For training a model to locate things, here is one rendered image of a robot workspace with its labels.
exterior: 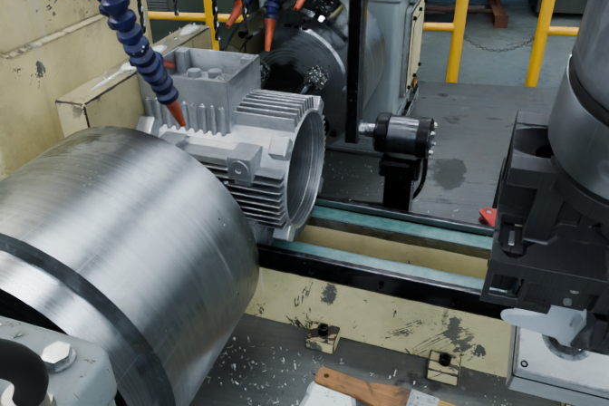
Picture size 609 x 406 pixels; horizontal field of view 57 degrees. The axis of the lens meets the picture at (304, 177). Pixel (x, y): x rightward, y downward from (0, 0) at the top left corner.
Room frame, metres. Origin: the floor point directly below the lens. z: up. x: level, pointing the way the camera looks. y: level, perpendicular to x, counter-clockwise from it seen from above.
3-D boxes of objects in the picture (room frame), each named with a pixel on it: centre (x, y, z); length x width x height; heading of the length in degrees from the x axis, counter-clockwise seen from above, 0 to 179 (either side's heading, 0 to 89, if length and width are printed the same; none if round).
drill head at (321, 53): (0.97, -0.02, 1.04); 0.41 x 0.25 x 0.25; 161
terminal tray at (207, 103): (0.67, 0.13, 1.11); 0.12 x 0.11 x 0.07; 71
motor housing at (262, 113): (0.66, 0.09, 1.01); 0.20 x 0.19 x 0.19; 71
